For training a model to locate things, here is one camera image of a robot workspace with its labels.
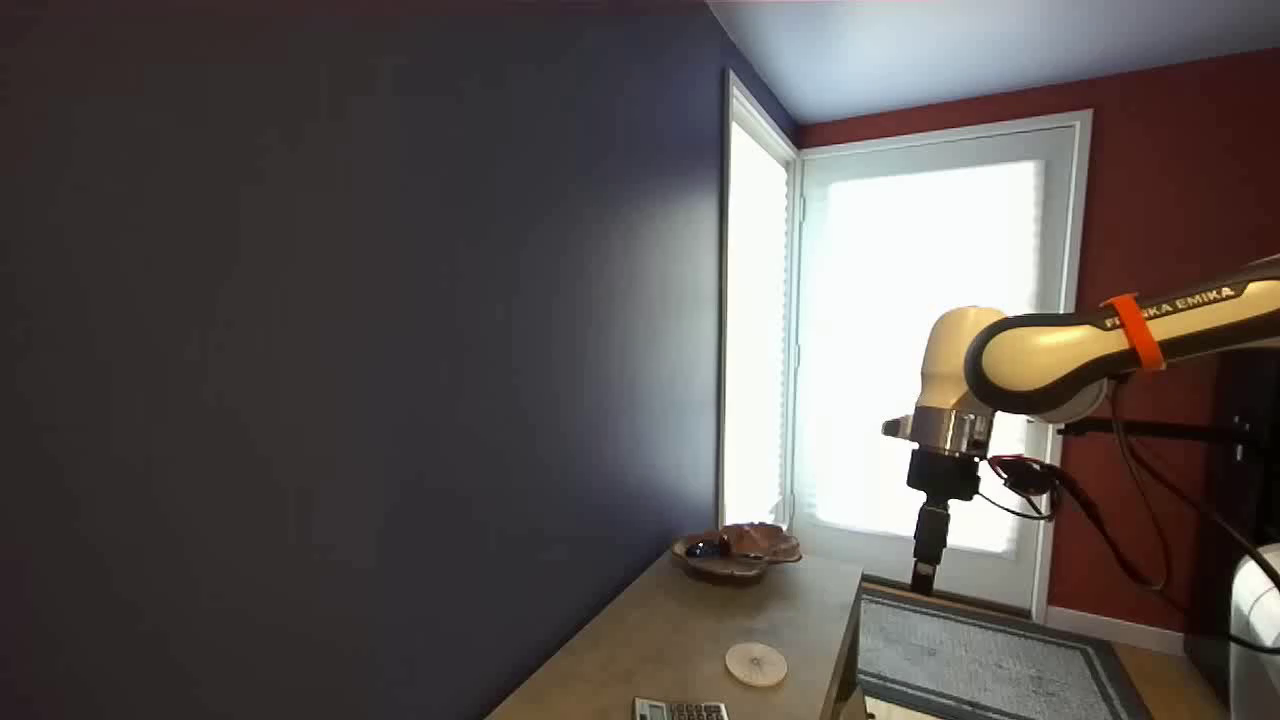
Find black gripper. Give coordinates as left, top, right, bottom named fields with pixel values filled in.
left=904, top=448, right=985, bottom=599

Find small grey calculator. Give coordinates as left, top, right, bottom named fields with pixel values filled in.
left=629, top=693, right=736, bottom=720

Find grey framed panel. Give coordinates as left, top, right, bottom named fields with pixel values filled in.
left=816, top=571, right=1160, bottom=720

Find brown wooden bowl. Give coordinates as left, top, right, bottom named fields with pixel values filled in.
left=667, top=519, right=807, bottom=583

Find white round coaster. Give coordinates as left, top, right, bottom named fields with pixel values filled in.
left=718, top=638, right=793, bottom=693

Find dark sunglasses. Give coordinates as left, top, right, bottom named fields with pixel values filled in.
left=689, top=524, right=769, bottom=564

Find black tripod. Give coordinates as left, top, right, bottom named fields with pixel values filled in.
left=1061, top=410, right=1280, bottom=455

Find white glass door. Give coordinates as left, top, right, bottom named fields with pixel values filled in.
left=793, top=108, right=1095, bottom=618

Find dark cabinet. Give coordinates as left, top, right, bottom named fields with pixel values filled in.
left=1181, top=348, right=1280, bottom=697

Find white appliance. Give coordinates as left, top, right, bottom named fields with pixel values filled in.
left=1224, top=539, right=1280, bottom=720

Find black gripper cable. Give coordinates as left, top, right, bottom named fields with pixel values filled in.
left=976, top=418, right=1280, bottom=633

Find white window frame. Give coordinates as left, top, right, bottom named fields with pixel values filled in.
left=715, top=73, right=803, bottom=536

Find orange strap on arm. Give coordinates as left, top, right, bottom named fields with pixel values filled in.
left=1103, top=286, right=1167, bottom=374

